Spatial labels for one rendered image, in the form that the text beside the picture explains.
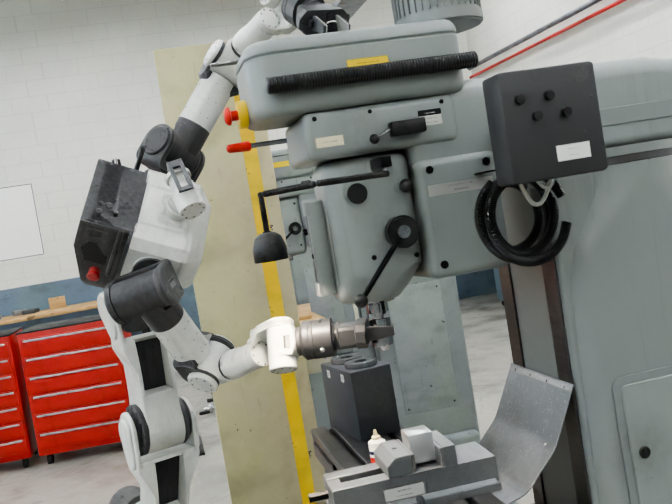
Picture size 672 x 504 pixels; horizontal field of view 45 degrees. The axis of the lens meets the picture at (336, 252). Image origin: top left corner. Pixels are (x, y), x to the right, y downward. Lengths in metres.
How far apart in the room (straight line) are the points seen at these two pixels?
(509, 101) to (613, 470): 0.84
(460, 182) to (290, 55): 0.45
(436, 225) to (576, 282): 0.33
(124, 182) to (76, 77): 8.98
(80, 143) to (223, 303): 7.52
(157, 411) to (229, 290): 1.30
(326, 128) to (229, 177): 1.84
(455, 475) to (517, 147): 0.67
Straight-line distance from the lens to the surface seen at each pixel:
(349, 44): 1.75
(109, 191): 2.03
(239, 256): 3.53
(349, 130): 1.73
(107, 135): 10.88
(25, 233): 10.90
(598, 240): 1.85
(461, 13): 1.88
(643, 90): 2.03
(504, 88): 1.58
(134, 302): 1.90
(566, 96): 1.63
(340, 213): 1.75
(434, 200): 1.77
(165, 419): 2.33
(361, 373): 2.21
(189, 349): 2.01
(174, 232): 1.99
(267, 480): 3.69
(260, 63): 1.72
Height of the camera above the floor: 1.53
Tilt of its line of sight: 3 degrees down
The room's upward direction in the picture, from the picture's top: 9 degrees counter-clockwise
